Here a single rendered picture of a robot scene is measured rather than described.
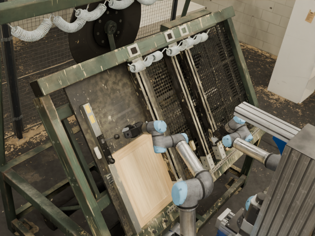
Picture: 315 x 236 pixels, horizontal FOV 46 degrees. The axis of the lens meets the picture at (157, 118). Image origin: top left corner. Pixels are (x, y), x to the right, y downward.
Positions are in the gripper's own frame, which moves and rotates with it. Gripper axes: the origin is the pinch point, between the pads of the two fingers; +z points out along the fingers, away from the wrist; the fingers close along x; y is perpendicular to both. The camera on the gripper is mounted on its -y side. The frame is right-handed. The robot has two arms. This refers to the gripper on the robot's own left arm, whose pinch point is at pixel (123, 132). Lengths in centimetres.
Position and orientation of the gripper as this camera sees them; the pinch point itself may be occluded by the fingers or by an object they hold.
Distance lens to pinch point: 243.4
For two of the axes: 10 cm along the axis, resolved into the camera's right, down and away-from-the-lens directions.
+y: 6.4, -3.7, 6.8
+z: -6.9, 1.1, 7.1
